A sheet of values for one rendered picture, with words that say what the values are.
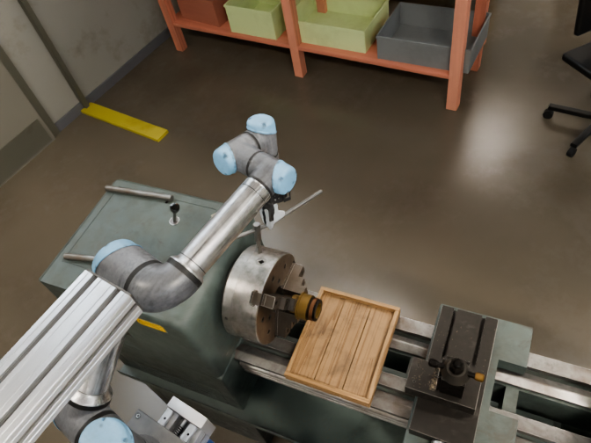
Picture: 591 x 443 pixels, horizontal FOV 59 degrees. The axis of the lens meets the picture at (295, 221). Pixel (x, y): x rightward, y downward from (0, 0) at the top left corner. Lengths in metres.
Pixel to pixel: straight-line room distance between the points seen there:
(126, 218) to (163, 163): 2.10
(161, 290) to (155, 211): 0.75
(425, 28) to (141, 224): 2.94
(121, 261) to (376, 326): 0.98
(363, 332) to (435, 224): 1.49
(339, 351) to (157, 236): 0.73
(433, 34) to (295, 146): 1.30
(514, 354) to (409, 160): 2.01
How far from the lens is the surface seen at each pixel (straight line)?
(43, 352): 0.73
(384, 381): 1.83
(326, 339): 1.88
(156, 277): 1.18
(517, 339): 1.86
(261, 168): 1.25
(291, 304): 1.67
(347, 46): 4.06
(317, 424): 2.14
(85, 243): 1.93
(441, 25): 4.20
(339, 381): 1.81
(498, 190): 3.45
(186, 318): 1.61
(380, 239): 3.17
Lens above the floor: 2.58
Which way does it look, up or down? 51 degrees down
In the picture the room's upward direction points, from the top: 14 degrees counter-clockwise
